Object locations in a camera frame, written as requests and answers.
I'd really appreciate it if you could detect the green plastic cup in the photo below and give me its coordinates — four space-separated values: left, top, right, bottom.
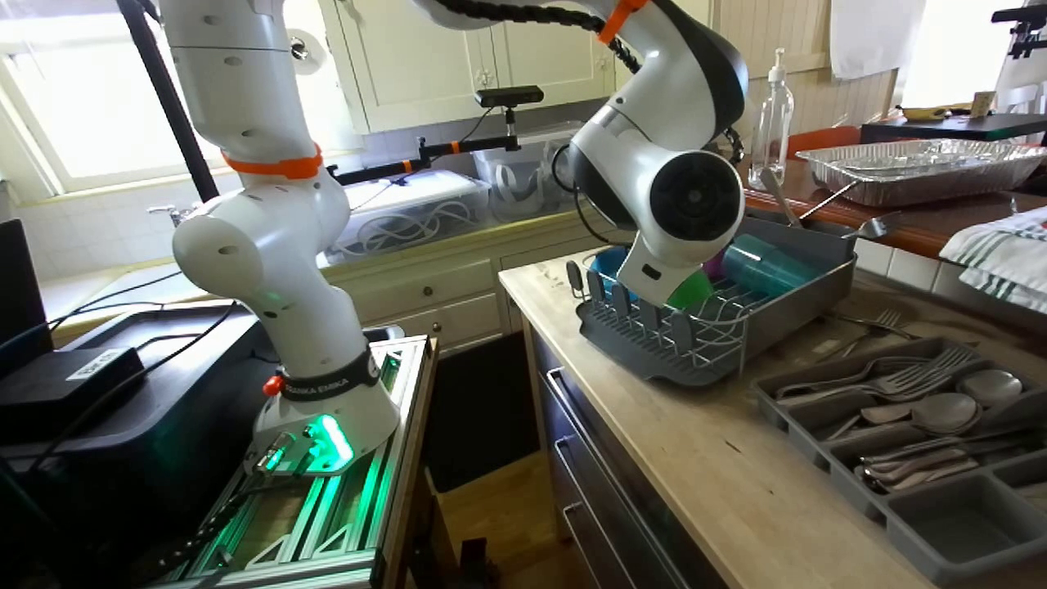
664 269 719 317

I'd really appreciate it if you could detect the aluminium foil tray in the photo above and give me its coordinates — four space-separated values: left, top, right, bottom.
794 133 1047 213

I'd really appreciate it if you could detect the grey cutlery organiser tray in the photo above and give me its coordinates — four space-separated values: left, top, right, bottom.
749 336 1047 581

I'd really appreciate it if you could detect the white drawer cabinet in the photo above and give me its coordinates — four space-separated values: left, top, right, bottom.
323 206 616 360

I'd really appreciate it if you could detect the blue plastic cup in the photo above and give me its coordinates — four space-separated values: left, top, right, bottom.
586 246 632 287

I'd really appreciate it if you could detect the clear plastic storage bin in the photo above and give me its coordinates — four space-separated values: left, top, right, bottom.
469 142 583 215

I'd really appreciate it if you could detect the kitchen island drawer front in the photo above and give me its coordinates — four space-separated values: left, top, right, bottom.
521 323 728 589

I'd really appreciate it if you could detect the grey steel dish rack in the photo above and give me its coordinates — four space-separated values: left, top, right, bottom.
572 208 859 389

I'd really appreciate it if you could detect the clear hand sanitizer pump bottle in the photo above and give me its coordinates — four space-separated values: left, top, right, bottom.
749 45 798 196

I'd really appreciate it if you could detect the thin metal utensil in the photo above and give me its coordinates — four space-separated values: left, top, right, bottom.
794 177 859 229

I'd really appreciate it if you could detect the metal slotted spatula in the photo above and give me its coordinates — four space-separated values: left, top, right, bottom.
841 213 893 246

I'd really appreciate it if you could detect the silver fork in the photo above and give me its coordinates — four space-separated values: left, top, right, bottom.
776 343 980 407

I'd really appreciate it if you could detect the black tripod pole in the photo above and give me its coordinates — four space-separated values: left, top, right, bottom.
115 0 227 206

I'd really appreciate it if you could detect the brown wooden raised counter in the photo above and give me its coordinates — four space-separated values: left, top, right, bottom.
746 144 1047 262

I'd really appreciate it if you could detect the silver table knife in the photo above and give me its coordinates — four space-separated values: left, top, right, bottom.
867 455 984 496
858 438 968 474

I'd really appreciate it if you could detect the white hanging cloth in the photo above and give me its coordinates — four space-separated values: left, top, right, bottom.
828 0 932 82

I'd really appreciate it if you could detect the large silver spoon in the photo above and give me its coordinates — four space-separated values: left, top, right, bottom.
823 389 984 442

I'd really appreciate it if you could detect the black flat board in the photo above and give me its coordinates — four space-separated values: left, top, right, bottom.
859 112 1047 148

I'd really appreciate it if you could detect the black flat box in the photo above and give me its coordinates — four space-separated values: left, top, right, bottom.
0 343 151 444

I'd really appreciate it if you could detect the small silver spoon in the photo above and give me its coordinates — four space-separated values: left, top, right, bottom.
957 366 1028 410

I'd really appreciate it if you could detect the white striped towel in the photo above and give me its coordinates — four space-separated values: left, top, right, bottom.
940 206 1047 322

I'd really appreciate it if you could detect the black monitor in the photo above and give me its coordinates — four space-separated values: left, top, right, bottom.
0 215 57 378

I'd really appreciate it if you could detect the clear bin with cables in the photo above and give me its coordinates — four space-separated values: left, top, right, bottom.
327 167 491 262

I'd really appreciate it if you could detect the black camera boom with clamps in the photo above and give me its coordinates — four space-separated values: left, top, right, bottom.
323 132 523 191

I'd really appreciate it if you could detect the black stereo camera bar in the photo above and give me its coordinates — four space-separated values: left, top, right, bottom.
473 82 546 112

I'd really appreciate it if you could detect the white wall cupboard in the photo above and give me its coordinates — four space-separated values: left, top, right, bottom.
323 0 623 137

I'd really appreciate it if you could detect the metal utensil with handle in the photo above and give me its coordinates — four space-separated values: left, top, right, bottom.
760 160 808 229

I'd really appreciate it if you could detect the aluminium robot pedestal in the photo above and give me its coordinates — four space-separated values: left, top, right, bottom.
160 329 442 589

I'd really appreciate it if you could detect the white round wall fixture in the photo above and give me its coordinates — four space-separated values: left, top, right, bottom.
289 25 331 79

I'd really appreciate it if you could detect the black camera on stand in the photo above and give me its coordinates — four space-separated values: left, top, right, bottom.
988 0 1047 65

